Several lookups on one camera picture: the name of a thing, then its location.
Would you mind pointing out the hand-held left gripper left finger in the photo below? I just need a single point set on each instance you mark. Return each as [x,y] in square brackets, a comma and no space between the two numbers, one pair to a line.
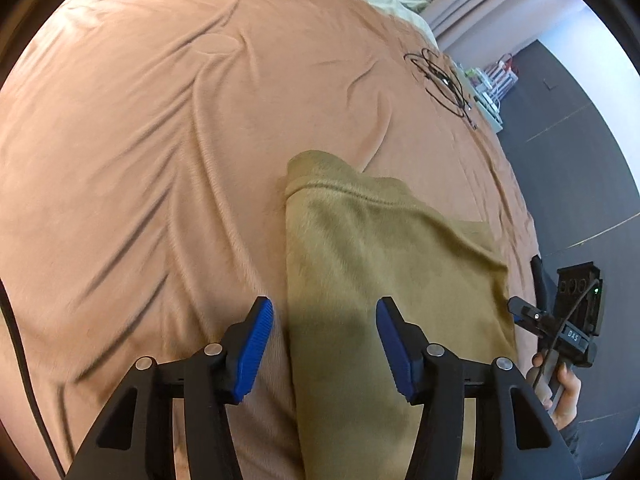
[257,345]

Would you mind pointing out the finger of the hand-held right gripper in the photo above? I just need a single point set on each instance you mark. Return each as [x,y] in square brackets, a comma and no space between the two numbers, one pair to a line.
[527,314]

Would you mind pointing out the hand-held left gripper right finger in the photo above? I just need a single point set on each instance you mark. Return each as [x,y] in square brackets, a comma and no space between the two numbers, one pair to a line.
[395,350]

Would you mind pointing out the olive printed t-shirt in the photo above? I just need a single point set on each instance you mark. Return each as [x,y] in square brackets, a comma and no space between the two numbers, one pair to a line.
[380,240]

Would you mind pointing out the black folded clothes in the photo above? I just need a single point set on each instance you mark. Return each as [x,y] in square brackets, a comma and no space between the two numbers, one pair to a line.
[537,280]

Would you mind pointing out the person's right hand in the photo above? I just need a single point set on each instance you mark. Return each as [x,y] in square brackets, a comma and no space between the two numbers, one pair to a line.
[570,395]

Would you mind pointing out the white nightstand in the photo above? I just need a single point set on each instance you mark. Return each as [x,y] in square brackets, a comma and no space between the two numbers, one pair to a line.
[487,110]

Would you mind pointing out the orange-brown blanket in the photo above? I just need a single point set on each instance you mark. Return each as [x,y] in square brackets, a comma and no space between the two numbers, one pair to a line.
[150,160]

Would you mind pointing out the white and red rack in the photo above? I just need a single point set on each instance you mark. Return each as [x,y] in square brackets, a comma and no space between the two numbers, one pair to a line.
[502,77]

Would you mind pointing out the pink curtain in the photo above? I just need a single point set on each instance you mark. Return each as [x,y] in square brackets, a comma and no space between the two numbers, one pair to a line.
[490,5]

